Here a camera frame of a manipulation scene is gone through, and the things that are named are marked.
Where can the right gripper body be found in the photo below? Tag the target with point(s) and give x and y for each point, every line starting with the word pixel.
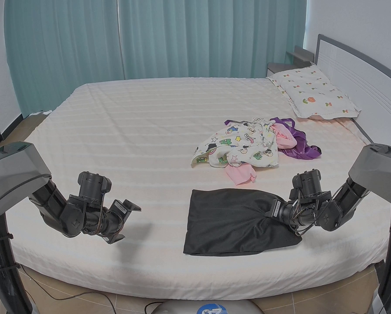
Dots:
pixel 295 214

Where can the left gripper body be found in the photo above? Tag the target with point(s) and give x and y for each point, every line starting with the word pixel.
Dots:
pixel 108 223

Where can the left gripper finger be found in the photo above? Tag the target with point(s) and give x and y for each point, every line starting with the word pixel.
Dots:
pixel 114 238
pixel 133 207

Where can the black T-shirt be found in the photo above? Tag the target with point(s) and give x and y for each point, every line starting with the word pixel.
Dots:
pixel 228 224

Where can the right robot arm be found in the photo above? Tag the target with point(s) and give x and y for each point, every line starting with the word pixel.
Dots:
pixel 378 168

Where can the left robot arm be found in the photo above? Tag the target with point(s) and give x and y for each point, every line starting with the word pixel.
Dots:
pixel 12 178

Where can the purple garment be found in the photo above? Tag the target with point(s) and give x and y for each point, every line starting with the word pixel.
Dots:
pixel 301 149

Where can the pink garment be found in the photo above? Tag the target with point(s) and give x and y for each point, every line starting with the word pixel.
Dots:
pixel 285 139
pixel 241 175

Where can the bed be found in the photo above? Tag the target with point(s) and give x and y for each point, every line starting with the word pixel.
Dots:
pixel 133 126

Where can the white printed garment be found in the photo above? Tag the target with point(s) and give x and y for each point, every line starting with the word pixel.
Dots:
pixel 241 146

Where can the white printed pillow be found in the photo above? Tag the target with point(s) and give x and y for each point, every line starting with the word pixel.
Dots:
pixel 313 93

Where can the grey bedside table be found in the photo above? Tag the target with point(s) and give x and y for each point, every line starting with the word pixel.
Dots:
pixel 280 67

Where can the blue-green curtain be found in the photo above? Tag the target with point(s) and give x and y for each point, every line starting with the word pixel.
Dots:
pixel 215 28
pixel 64 44

